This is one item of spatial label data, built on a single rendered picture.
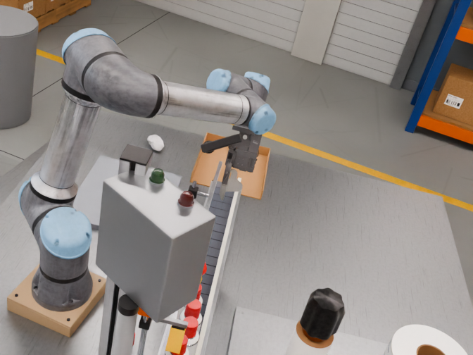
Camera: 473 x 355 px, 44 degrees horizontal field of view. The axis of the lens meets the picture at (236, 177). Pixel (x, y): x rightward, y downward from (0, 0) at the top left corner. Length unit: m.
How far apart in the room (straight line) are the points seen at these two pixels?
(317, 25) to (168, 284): 4.65
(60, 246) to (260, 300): 0.61
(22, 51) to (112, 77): 2.37
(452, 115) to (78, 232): 3.85
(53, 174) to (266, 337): 0.68
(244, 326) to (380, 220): 0.82
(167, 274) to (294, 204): 1.24
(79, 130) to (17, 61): 2.23
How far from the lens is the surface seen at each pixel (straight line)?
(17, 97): 3.73
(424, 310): 1.92
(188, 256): 0.93
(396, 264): 2.04
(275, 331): 1.59
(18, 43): 3.55
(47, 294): 1.53
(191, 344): 1.30
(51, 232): 1.42
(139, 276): 0.98
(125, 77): 1.24
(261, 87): 1.62
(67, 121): 1.39
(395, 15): 5.40
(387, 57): 5.51
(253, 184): 2.14
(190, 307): 1.31
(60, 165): 1.45
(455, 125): 4.85
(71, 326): 1.53
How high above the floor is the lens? 2.05
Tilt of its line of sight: 34 degrees down
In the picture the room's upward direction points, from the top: 14 degrees clockwise
